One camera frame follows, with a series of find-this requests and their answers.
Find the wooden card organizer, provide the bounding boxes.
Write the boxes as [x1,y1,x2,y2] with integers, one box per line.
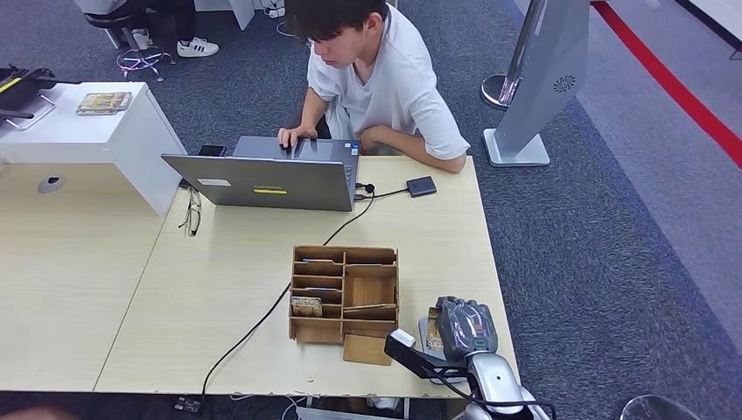
[288,245,401,354]

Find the eyeglasses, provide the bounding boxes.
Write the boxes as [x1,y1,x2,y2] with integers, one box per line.
[177,186,203,239]

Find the grey laptop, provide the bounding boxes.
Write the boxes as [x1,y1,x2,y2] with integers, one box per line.
[161,135,361,214]

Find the white furniture panel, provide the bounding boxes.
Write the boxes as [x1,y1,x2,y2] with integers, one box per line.
[193,0,256,30]

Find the white cabinet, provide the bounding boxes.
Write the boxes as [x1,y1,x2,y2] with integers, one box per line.
[0,81,188,218]

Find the grey card reader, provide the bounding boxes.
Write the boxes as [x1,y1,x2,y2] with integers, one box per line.
[418,315,468,387]

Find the white storage box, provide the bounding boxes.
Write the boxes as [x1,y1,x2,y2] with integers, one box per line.
[295,405,410,420]

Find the chrome stanchion post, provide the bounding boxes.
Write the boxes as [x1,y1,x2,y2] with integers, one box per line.
[479,0,549,110]

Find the person's right hand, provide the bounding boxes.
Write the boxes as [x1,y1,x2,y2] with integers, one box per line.
[276,126,319,151]

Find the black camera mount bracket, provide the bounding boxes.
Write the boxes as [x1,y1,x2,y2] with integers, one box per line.
[384,332,471,381]

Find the person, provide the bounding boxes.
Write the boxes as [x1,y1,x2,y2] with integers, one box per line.
[72,0,221,60]
[276,0,472,175]

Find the stack of gold cards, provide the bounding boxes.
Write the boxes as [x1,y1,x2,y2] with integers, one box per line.
[75,91,133,116]

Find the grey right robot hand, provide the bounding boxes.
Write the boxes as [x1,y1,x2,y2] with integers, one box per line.
[436,297,500,363]

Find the person's left hand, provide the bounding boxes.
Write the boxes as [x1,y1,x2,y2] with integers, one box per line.
[358,126,387,157]

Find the short black cable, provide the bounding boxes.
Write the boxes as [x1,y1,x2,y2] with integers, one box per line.
[352,186,410,202]

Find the small black box device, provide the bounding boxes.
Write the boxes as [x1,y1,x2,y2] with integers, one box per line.
[405,176,438,199]

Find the chrome stool base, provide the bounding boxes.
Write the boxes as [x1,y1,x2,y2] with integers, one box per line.
[85,11,175,82]

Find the grey kiosk stand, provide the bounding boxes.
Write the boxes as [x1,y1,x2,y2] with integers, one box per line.
[482,0,592,169]

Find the metal wire stand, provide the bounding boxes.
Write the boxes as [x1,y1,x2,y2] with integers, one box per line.
[0,94,58,132]

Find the black laptop power cable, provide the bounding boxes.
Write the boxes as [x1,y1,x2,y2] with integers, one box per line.
[199,182,378,401]

